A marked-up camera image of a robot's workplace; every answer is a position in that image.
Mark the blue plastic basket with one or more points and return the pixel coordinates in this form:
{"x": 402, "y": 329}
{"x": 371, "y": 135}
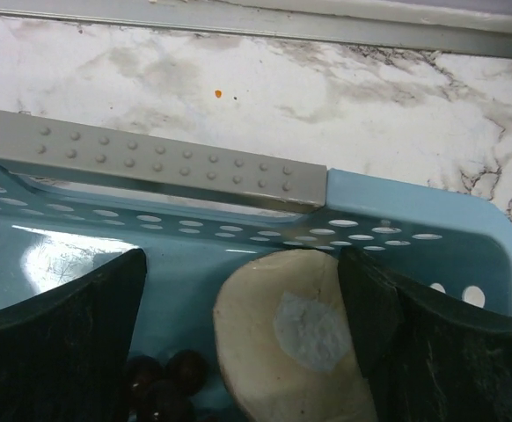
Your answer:
{"x": 73, "y": 197}

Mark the dark grape bunch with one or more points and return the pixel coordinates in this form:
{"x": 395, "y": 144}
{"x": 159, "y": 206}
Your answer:
{"x": 153, "y": 391}

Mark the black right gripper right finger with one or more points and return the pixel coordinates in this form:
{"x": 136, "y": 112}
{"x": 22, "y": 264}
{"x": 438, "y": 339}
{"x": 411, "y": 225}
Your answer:
{"x": 425, "y": 355}

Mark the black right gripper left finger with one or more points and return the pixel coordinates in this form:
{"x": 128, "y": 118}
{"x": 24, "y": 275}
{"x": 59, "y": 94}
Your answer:
{"x": 62, "y": 352}

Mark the beige mushroom slice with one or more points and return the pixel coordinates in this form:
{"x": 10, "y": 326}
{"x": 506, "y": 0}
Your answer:
{"x": 283, "y": 343}

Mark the aluminium frame rail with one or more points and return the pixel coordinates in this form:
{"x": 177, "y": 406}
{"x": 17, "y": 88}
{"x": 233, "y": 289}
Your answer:
{"x": 376, "y": 23}

